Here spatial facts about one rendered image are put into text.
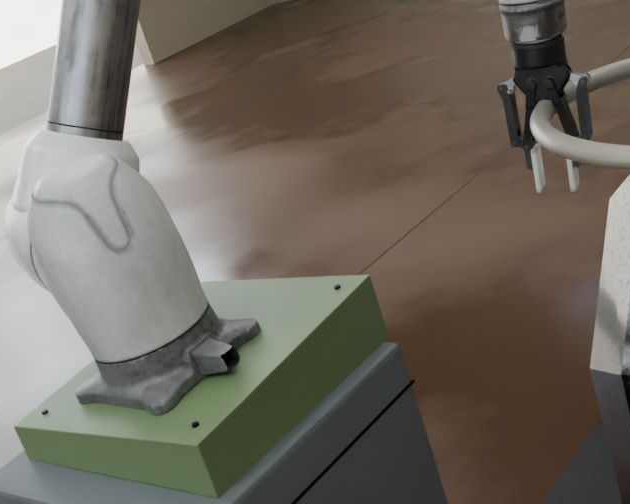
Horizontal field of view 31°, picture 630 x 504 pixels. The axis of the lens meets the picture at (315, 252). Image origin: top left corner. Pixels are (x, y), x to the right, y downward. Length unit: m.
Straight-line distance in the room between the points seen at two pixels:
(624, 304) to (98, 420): 0.78
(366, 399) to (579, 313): 1.82
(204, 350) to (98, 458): 0.18
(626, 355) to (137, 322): 0.72
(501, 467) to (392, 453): 1.17
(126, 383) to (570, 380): 1.68
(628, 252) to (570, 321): 1.40
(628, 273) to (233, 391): 0.68
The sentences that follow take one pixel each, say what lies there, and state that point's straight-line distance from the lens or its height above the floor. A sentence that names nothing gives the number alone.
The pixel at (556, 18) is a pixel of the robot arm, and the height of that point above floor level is 1.07.
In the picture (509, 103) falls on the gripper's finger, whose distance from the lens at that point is 1.69.
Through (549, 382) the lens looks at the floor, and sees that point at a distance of 2.85.
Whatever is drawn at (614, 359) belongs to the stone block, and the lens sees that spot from 1.68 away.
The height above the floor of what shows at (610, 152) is 0.94.
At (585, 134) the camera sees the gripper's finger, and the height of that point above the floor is 0.89.
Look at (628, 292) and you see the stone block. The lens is 1.69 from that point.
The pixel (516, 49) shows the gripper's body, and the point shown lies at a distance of 1.64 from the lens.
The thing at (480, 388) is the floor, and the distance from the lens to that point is 2.90.
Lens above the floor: 1.42
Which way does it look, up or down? 20 degrees down
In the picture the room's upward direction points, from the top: 18 degrees counter-clockwise
